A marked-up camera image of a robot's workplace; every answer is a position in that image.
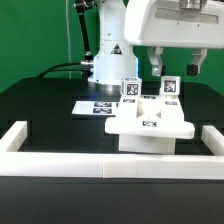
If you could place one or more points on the white chair back part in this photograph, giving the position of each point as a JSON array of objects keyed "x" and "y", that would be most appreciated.
[{"x": 141, "y": 116}]

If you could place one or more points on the black camera stand pole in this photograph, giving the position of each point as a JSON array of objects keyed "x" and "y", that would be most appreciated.
[{"x": 81, "y": 7}]

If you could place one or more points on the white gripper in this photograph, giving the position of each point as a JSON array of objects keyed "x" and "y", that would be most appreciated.
[{"x": 162, "y": 23}]

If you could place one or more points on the white U-shaped fence frame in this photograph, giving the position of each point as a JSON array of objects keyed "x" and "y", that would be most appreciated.
[{"x": 13, "y": 162}]

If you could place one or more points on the white chair back bar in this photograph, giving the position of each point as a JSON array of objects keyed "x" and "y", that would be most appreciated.
[{"x": 171, "y": 109}]

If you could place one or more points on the white tag sheet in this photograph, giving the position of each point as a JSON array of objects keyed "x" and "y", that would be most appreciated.
[{"x": 100, "y": 108}]

